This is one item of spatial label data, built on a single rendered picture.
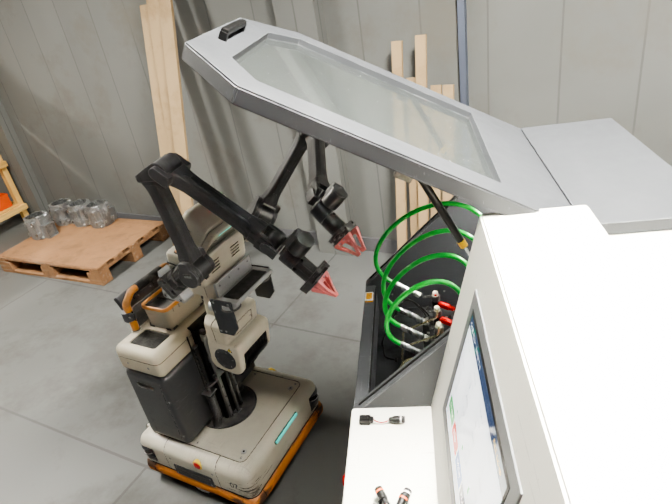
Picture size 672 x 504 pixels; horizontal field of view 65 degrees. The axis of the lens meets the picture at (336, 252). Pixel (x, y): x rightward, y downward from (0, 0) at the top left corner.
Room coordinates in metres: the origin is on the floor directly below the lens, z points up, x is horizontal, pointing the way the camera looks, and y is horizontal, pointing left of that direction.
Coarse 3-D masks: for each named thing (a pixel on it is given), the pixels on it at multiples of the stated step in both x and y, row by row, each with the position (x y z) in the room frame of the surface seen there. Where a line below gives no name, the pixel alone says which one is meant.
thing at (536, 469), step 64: (512, 256) 0.82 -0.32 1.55; (576, 256) 0.78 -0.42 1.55; (512, 320) 0.64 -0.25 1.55; (576, 320) 0.61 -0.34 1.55; (640, 320) 0.59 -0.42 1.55; (448, 384) 0.91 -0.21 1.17; (512, 384) 0.56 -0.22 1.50; (576, 384) 0.49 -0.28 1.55; (640, 384) 0.47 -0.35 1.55; (576, 448) 0.40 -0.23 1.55; (640, 448) 0.38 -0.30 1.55
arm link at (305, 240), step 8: (296, 232) 1.34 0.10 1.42; (304, 232) 1.35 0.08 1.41; (288, 240) 1.34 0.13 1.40; (296, 240) 1.32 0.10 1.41; (304, 240) 1.32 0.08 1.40; (312, 240) 1.33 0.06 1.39; (264, 248) 1.35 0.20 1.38; (272, 248) 1.34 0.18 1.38; (280, 248) 1.34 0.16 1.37; (288, 248) 1.34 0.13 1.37; (296, 248) 1.31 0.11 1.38; (304, 248) 1.31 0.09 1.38; (272, 256) 1.35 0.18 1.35; (296, 256) 1.32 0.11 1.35
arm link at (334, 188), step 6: (330, 186) 1.52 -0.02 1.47; (336, 186) 1.49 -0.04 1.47; (342, 186) 1.52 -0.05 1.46; (312, 192) 1.55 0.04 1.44; (324, 192) 1.53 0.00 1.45; (330, 192) 1.48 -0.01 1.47; (336, 192) 1.46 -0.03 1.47; (342, 192) 1.48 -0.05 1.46; (312, 198) 1.53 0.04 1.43; (318, 198) 1.53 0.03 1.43; (324, 198) 1.48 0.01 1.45; (330, 198) 1.47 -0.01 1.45; (336, 198) 1.46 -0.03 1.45; (342, 198) 1.46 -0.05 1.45; (312, 204) 1.54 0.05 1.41; (330, 204) 1.47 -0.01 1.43; (336, 204) 1.47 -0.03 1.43
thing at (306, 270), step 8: (304, 256) 1.36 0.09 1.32; (304, 264) 1.33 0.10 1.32; (312, 264) 1.34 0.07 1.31; (320, 264) 1.33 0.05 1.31; (296, 272) 1.33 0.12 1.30; (304, 272) 1.32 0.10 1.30; (312, 272) 1.32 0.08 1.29; (320, 272) 1.30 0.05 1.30; (304, 280) 1.32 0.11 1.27; (312, 280) 1.31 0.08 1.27
